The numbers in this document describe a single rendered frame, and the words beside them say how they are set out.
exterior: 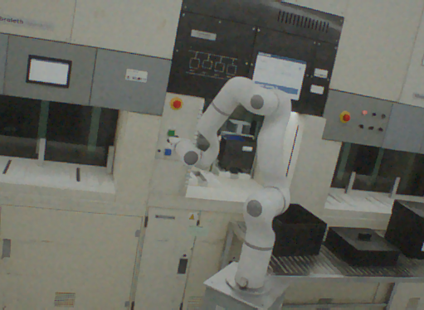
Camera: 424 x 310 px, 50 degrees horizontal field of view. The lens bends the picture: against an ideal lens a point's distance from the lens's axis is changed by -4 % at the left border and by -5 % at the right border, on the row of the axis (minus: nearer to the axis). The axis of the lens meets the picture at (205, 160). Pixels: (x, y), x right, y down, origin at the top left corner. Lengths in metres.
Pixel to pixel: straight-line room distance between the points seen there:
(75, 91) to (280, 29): 1.07
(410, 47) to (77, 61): 1.85
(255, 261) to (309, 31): 1.26
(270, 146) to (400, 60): 1.33
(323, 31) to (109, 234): 1.56
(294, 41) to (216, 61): 0.43
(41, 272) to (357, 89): 2.00
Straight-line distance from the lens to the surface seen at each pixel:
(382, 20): 2.79
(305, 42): 2.53
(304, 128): 2.55
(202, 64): 2.35
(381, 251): 2.48
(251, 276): 1.91
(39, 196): 2.43
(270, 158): 1.77
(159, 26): 2.29
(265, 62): 2.45
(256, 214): 1.74
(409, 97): 2.96
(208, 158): 2.00
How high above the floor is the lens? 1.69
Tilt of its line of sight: 14 degrees down
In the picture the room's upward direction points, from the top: 11 degrees clockwise
